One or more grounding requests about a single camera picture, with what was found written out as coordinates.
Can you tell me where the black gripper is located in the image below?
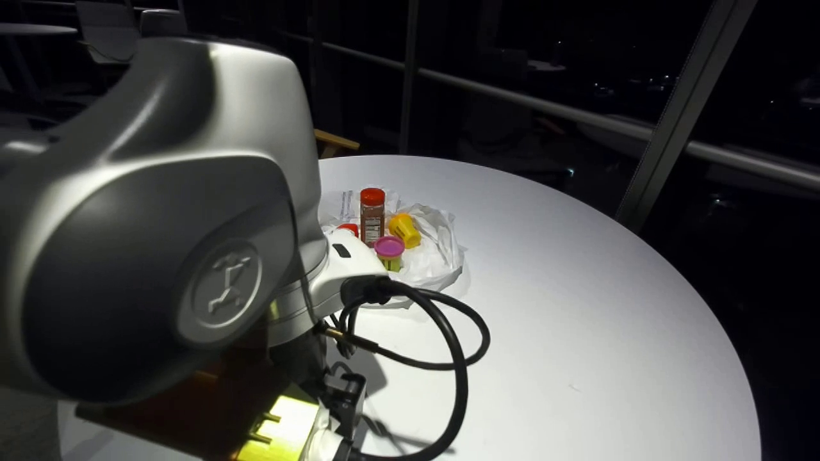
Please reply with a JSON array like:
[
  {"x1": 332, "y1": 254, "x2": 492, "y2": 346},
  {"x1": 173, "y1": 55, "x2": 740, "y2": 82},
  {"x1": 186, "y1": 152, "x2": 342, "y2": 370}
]
[{"x1": 325, "y1": 364, "x2": 373, "y2": 433}]

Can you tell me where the red lid spice bottle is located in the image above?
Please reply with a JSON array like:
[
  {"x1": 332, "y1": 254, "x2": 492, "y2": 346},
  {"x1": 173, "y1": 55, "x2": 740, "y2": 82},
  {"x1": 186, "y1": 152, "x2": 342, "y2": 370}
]
[{"x1": 360, "y1": 186, "x2": 389, "y2": 249}]

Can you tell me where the crumpled clear plastic bag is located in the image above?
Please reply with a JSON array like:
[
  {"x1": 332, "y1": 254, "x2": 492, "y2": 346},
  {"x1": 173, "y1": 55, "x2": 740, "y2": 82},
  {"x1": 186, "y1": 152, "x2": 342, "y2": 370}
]
[{"x1": 319, "y1": 186, "x2": 466, "y2": 291}]

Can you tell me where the thin grey window post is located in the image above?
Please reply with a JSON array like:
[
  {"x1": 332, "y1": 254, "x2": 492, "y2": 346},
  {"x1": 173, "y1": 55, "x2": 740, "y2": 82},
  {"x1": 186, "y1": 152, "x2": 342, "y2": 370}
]
[{"x1": 398, "y1": 0, "x2": 425, "y2": 152}]

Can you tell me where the grey horizontal window rail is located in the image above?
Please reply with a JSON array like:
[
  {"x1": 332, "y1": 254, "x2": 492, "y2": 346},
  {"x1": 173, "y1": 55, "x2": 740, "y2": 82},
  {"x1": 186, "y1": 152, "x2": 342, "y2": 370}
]
[{"x1": 279, "y1": 29, "x2": 820, "y2": 191}]

